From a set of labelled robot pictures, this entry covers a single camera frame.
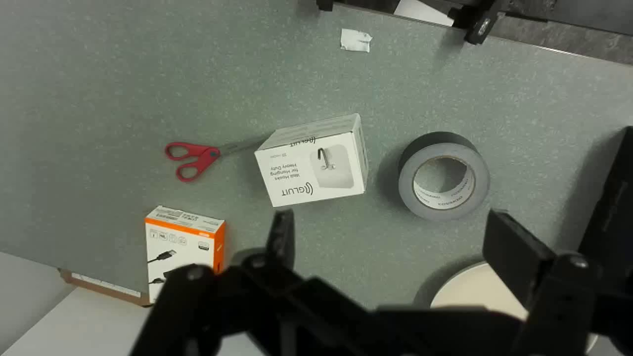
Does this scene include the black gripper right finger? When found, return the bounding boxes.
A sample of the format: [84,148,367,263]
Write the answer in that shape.
[483,209,606,356]

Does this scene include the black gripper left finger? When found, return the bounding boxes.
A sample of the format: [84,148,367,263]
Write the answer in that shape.
[129,207,363,356]

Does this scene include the dark grey duct tape roll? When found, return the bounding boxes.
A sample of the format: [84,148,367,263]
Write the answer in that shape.
[396,130,493,223]

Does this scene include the white paper tape scrap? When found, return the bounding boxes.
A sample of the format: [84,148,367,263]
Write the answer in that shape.
[339,27,375,53]

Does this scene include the cream white bowl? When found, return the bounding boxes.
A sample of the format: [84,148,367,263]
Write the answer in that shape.
[430,261,533,322]

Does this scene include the white hook product box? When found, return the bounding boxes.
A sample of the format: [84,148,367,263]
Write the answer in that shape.
[254,112,371,209]

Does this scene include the black equipment block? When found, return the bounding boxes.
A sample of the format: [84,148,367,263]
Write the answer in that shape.
[578,126,633,294]

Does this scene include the brown cardboard strip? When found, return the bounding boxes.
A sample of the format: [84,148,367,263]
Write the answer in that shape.
[58,267,155,308]

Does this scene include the white board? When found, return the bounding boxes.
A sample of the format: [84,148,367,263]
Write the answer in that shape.
[0,249,155,356]

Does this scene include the orange and white cable box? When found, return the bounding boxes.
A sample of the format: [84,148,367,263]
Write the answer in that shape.
[143,203,228,304]

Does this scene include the red handled scissors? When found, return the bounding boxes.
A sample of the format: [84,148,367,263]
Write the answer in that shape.
[165,134,274,184]

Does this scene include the black clamp mount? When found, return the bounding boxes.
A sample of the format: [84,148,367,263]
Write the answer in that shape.
[446,0,505,47]

